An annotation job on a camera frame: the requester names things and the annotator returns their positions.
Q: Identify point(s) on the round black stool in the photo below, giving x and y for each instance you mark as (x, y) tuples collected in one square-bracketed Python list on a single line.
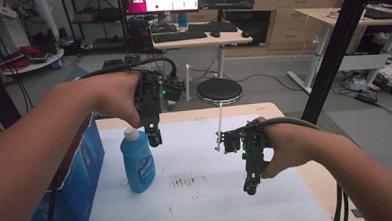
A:
[(219, 90)]

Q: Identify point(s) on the lit computer monitor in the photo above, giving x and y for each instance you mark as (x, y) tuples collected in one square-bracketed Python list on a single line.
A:
[(166, 1)]

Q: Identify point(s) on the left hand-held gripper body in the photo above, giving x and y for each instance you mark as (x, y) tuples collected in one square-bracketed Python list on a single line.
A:
[(148, 102)]

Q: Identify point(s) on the blue bottle with white cap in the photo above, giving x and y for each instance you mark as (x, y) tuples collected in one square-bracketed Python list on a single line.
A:
[(138, 163)]

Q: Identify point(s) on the black computer tower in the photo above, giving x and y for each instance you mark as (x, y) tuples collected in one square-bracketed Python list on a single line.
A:
[(140, 36)]

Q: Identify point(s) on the person's right hand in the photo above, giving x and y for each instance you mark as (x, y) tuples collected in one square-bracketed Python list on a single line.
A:
[(289, 146)]

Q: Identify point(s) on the black power adapter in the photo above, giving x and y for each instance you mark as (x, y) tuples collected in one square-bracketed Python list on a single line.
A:
[(366, 99)]

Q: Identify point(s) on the blue cardboard box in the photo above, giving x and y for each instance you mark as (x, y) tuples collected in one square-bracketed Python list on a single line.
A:
[(80, 182)]

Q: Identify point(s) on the wooden drawer cabinet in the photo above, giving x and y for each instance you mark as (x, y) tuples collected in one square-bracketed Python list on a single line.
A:
[(290, 23)]

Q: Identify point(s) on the black metal stand post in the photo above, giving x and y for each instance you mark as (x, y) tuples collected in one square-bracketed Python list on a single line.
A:
[(335, 51)]

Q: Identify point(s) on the wooden desk with white leg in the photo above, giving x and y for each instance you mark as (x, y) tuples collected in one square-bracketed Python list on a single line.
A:
[(211, 41)]

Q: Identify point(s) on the blue cup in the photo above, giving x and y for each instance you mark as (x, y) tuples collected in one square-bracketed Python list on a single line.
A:
[(182, 20)]

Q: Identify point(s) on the person's left hand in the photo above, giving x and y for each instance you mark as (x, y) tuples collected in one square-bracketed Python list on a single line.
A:
[(113, 94)]

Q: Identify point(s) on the white table mat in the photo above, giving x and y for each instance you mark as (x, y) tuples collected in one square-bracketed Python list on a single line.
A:
[(201, 203)]

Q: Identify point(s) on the wooden desk with white frame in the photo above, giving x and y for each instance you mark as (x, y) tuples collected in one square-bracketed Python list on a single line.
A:
[(323, 16)]

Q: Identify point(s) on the white bench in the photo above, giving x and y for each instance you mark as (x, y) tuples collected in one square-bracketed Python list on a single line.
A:
[(365, 63)]

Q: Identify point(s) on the round white table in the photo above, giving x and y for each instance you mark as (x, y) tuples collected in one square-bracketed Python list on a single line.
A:
[(38, 63)]

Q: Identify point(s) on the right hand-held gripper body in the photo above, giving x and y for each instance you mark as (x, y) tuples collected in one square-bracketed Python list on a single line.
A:
[(252, 148)]

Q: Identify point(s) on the black shelf rack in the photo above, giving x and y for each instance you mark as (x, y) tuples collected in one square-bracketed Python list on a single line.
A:
[(93, 21)]

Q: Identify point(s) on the thin white stick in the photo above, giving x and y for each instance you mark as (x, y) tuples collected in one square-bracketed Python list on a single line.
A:
[(220, 122)]

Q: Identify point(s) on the black computer mouse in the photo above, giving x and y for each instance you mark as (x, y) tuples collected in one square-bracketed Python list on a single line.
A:
[(246, 34), (215, 34)]

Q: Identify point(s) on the black keyboard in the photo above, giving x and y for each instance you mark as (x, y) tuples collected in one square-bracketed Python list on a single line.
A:
[(212, 27), (381, 14), (179, 36)]

